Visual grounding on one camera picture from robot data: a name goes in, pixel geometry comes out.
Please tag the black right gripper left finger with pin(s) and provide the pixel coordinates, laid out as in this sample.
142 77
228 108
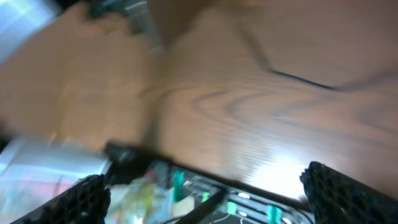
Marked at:
86 202

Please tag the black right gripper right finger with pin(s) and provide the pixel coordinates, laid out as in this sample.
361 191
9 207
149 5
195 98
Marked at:
336 198

